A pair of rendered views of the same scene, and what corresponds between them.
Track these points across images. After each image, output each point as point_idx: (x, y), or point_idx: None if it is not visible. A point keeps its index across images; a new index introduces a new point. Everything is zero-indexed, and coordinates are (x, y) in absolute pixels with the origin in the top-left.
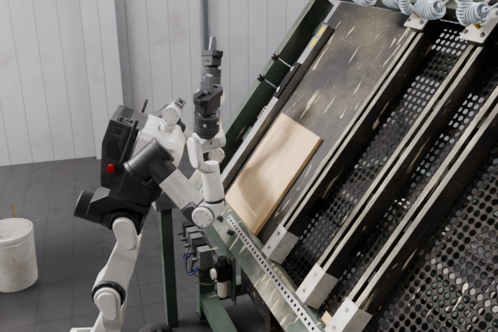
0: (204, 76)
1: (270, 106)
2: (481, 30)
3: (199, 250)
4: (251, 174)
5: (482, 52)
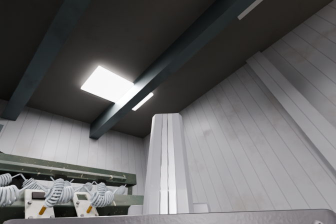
0: (179, 119)
1: None
2: (46, 215)
3: None
4: None
5: None
